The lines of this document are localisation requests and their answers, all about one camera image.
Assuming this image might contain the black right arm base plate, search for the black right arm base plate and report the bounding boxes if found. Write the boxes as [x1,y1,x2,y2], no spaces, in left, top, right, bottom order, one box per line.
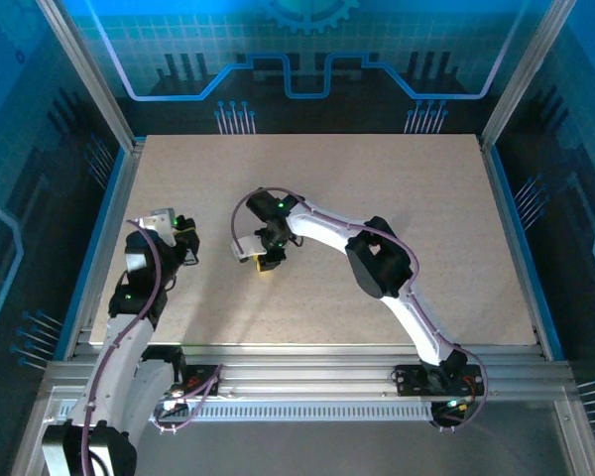
[394,365,487,398]

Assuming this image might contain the slotted grey cable duct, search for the slotted grey cable duct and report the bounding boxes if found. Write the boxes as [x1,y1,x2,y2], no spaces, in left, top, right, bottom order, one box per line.
[59,404,440,422]

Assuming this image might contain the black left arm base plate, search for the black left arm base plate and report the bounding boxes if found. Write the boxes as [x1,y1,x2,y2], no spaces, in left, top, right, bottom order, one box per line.
[178,365,223,398]

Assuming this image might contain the arm base electronics with LEDs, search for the arm base electronics with LEDs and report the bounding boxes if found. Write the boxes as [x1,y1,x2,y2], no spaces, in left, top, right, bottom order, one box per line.
[431,396,477,432]
[158,391,189,413]

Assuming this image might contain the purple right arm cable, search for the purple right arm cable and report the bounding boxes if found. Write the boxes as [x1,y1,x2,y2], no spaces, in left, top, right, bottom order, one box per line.
[230,185,490,432]

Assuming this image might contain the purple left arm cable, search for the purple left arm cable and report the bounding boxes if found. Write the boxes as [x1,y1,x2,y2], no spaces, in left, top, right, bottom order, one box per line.
[78,217,224,476]

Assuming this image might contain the aluminium mounting rail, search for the aluminium mounting rail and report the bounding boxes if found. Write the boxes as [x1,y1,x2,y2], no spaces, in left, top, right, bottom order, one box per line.
[44,343,576,413]

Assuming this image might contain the aluminium frame post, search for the aluminium frame post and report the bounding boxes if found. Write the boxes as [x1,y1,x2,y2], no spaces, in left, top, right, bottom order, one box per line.
[35,0,148,153]
[478,0,579,153]

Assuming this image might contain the aluminium side rail blue edge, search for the aluminium side rail blue edge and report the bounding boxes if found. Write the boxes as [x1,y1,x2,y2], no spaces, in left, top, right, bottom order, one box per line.
[477,136,566,363]
[54,136,148,363]

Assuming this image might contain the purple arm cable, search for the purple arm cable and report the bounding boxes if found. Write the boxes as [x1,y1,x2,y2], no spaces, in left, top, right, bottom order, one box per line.
[230,185,490,432]
[78,217,224,476]

